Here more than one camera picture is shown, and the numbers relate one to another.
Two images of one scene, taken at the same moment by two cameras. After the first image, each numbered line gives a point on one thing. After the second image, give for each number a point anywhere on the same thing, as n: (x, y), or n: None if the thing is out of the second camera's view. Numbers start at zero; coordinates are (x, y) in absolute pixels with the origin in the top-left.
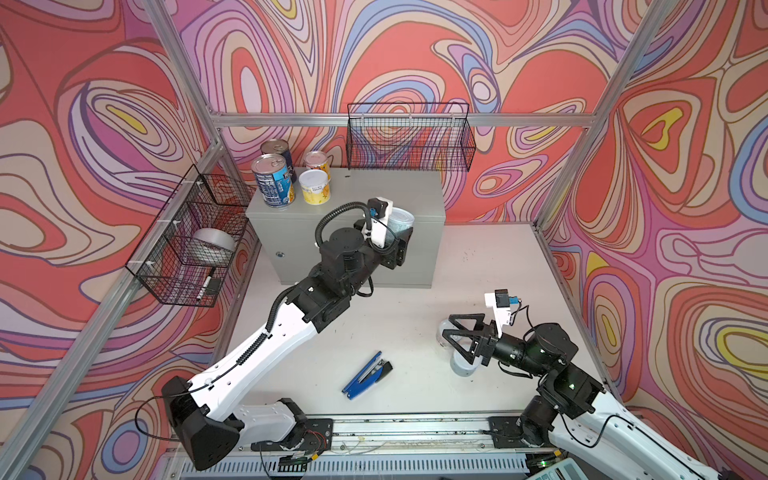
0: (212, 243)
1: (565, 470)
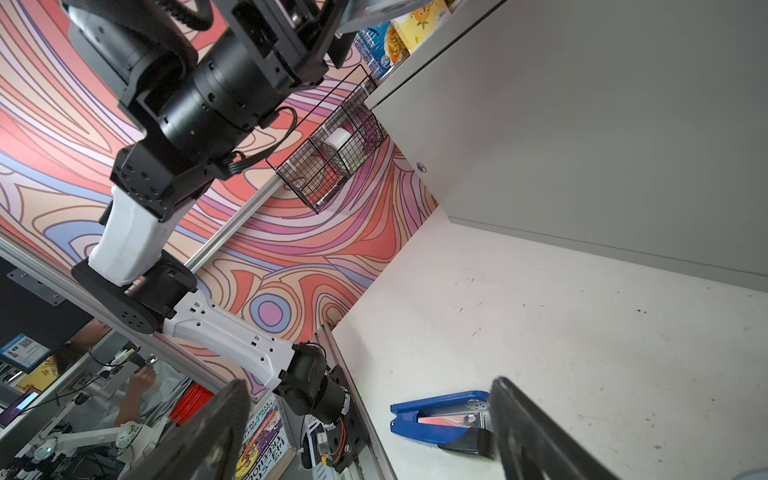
0: (349, 149)
1: None
